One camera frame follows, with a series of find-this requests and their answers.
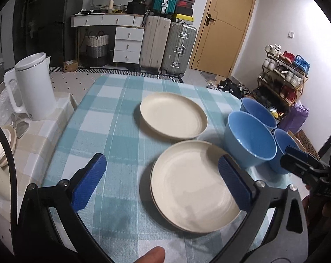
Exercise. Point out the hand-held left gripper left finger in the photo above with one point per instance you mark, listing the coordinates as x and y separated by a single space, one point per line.
88 182

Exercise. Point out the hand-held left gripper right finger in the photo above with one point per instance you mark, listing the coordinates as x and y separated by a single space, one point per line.
233 183

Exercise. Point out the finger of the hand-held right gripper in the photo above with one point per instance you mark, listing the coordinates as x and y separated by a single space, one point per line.
296 167
299 153

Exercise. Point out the blue bowl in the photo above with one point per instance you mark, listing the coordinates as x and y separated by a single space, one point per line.
281 145
250 142
260 112

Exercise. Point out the cream plate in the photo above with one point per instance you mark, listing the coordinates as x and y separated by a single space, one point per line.
173 115
192 186

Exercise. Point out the person's right hand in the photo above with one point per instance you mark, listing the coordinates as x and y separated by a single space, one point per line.
306 208

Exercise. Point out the person's left hand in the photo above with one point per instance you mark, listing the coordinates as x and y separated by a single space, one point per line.
151 256

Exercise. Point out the brown patterned bag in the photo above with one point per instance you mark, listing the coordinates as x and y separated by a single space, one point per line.
305 142

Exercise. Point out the purple plastic bag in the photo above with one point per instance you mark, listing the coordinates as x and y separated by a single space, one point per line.
296 117

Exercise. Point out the beige checked cloth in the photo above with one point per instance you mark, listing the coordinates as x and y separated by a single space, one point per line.
45 137

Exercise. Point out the wooden shoe rack with shoes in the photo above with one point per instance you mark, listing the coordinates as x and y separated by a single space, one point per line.
288 78

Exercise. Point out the metal clip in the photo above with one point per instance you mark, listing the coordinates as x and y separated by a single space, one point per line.
20 128

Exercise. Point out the stack of cream dishes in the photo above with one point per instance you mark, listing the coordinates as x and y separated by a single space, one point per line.
1 142

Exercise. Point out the pile of dark shoes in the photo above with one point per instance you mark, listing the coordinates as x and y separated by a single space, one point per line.
228 86

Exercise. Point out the white electric kettle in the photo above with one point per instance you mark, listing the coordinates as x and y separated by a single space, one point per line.
36 87

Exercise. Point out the grey doormat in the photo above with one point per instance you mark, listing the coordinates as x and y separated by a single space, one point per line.
210 76

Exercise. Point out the small cardboard box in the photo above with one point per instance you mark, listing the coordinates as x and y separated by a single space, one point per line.
70 66

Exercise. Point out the woven laundry basket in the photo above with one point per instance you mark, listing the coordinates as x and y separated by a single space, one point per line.
97 52

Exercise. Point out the wooden door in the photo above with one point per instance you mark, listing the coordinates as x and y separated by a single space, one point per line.
225 33

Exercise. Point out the white drawer dresser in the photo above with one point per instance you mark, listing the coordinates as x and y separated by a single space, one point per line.
128 45

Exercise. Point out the silver suitcase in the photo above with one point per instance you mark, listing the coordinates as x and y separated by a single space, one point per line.
179 46

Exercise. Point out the beige suitcase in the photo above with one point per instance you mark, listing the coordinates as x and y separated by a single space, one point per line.
154 41

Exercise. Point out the black and yellow shoe box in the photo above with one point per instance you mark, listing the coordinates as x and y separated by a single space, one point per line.
183 19

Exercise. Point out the dark tall cabinet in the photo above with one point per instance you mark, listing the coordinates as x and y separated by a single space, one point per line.
24 19

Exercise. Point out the black fridge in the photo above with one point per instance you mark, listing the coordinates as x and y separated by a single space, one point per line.
61 5

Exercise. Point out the plain black shoe box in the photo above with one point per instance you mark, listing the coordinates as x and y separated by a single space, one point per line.
184 11

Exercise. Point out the black storage box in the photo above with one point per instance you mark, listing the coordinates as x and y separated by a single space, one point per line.
136 8

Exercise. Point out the red and black shoe box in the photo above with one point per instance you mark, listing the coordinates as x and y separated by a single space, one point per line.
185 5

